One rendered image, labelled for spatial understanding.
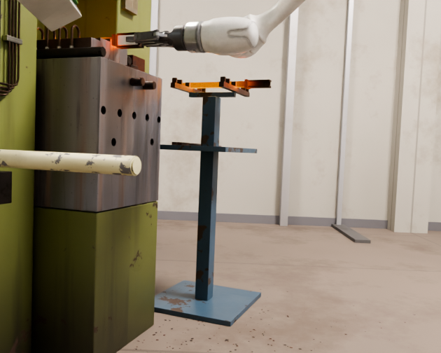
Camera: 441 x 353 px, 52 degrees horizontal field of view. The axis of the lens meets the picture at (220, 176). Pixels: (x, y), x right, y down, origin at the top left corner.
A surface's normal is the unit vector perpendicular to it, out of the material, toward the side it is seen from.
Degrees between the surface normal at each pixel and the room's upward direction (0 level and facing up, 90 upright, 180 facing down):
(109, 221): 90
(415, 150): 90
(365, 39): 90
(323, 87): 90
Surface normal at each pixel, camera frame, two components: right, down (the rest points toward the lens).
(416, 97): 0.00, 0.06
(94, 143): -0.34, 0.04
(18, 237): 0.94, 0.06
